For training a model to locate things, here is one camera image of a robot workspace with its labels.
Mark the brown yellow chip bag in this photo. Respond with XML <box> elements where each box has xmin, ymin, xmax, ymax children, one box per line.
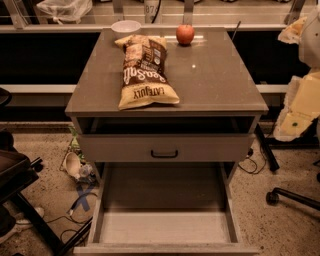
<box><xmin>115</xmin><ymin>34</ymin><xmax>180</xmax><ymax>110</ymax></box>

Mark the grey drawer cabinet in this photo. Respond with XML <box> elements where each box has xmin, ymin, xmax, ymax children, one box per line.
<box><xmin>66</xmin><ymin>27</ymin><xmax>267</xmax><ymax>256</ymax></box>

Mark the grey top drawer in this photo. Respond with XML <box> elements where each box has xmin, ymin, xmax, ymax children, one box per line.
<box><xmin>78</xmin><ymin>117</ymin><xmax>254</xmax><ymax>162</ymax></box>

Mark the grey open middle drawer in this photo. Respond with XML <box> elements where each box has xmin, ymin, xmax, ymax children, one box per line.
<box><xmin>74</xmin><ymin>163</ymin><xmax>259</xmax><ymax>256</ymax></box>

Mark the clear plastic bag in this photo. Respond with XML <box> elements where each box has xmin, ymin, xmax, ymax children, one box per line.
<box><xmin>36</xmin><ymin>0</ymin><xmax>93</xmax><ymax>24</ymax></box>

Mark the red apple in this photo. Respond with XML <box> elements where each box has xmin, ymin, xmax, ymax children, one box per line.
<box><xmin>176</xmin><ymin>24</ymin><xmax>195</xmax><ymax>45</ymax></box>

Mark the white bowl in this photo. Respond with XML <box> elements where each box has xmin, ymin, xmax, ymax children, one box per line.
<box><xmin>111</xmin><ymin>20</ymin><xmax>141</xmax><ymax>39</ymax></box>

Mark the black chair base right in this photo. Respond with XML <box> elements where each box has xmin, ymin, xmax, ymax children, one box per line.
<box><xmin>266</xmin><ymin>187</ymin><xmax>320</xmax><ymax>211</ymax></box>

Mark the yellow foam padded robot part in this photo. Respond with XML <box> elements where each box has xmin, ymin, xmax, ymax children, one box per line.
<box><xmin>273</xmin><ymin>6</ymin><xmax>320</xmax><ymax>142</ymax></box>

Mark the black office chair left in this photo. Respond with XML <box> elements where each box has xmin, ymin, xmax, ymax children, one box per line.
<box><xmin>0</xmin><ymin>87</ymin><xmax>94</xmax><ymax>256</ymax></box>

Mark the white shoe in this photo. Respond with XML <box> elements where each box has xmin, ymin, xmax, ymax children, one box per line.
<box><xmin>0</xmin><ymin>205</ymin><xmax>32</xmax><ymax>244</ymax></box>

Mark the black drawer handle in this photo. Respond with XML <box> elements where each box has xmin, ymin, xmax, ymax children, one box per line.
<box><xmin>150</xmin><ymin>150</ymin><xmax>179</xmax><ymax>159</ymax></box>

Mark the black floor cable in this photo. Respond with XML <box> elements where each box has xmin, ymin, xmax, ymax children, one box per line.
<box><xmin>237</xmin><ymin>148</ymin><xmax>268</xmax><ymax>175</ymax></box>

